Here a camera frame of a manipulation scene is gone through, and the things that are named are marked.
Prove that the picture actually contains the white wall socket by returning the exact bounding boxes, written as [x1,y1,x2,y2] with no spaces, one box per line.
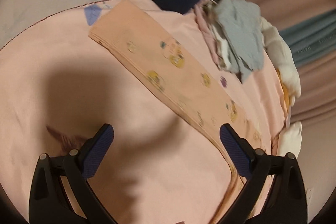
[306,188,314,204]

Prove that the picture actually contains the folded white fleece garment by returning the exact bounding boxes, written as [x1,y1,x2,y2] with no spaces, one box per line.
[277,122,302,158]

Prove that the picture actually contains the white goose plush toy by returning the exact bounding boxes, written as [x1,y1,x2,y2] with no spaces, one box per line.
[260,17,301,111]

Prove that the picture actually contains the orange cartoon print shirt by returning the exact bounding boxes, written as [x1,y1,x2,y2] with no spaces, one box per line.
[89,0,263,223]

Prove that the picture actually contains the teal curtain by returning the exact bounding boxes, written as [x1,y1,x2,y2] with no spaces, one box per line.
[280,9,336,68]

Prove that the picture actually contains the grey folded clothes pile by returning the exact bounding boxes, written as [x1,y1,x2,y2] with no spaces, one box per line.
[194,0,264,83]

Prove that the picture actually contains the pink printed bed sheet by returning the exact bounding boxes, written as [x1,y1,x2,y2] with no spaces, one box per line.
[0,0,292,224]

